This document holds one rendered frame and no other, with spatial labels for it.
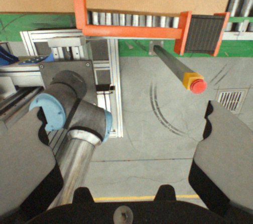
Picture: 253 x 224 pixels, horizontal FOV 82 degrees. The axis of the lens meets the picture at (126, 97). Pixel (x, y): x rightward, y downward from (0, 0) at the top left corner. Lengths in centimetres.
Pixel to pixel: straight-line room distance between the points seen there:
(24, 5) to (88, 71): 74
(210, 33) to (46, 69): 59
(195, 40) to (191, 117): 189
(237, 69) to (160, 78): 88
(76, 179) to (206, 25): 47
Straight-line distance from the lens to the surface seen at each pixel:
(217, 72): 203
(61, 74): 64
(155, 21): 116
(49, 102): 48
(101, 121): 50
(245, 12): 134
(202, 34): 37
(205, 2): 76
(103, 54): 147
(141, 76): 174
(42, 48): 164
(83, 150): 46
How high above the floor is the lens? 163
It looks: 62 degrees down
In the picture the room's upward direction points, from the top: 179 degrees clockwise
